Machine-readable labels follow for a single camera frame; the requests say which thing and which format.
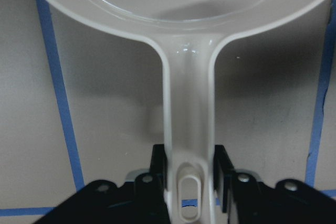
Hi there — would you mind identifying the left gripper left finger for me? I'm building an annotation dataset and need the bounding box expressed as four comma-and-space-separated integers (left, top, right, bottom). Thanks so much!
36, 144, 171, 223

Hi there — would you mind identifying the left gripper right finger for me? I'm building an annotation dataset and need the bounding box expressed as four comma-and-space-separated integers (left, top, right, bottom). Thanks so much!
214, 145, 335, 223

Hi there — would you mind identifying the beige dustpan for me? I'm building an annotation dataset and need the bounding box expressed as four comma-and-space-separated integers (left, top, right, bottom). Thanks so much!
46, 0, 324, 223

